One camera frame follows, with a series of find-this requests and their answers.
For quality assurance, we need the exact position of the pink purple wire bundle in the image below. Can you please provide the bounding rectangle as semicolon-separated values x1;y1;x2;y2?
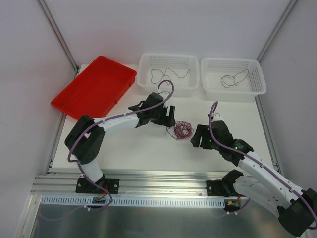
164;120;195;141

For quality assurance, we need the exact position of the dark purple wire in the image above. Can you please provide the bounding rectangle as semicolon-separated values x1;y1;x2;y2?
150;67;191;84

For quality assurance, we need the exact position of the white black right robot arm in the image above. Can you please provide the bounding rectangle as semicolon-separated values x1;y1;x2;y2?
191;120;317;237

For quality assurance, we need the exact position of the white basket right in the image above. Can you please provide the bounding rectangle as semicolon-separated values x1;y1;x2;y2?
201;57;266;102

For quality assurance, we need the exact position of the white basket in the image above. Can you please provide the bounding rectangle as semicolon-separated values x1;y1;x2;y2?
201;57;266;102
136;53;200;97

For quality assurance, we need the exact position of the white basket middle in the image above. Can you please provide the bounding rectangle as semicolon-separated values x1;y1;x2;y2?
136;53;200;97

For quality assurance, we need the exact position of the red plastic tray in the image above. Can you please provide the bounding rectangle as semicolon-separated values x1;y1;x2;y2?
51;56;137;120

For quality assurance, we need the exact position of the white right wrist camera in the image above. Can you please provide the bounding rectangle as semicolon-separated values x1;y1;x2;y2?
211;113;223;122

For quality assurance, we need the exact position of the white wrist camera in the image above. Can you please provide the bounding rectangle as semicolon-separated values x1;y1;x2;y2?
211;113;223;122
156;89;170;105

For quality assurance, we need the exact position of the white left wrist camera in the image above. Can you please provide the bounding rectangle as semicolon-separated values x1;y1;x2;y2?
156;89;170;105

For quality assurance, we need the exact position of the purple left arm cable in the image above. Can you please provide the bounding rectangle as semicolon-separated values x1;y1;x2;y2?
68;79;175;191

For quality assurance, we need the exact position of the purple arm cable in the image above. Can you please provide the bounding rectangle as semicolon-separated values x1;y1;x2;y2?
68;79;175;191
208;101;317;230

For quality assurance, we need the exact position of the white slotted cable duct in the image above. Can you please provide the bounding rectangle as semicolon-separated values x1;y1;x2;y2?
41;195;225;209

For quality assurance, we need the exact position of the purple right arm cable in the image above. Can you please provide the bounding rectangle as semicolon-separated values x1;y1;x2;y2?
208;101;317;230

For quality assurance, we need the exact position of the aluminium rail base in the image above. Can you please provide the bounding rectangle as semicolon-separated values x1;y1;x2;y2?
30;169;227;198

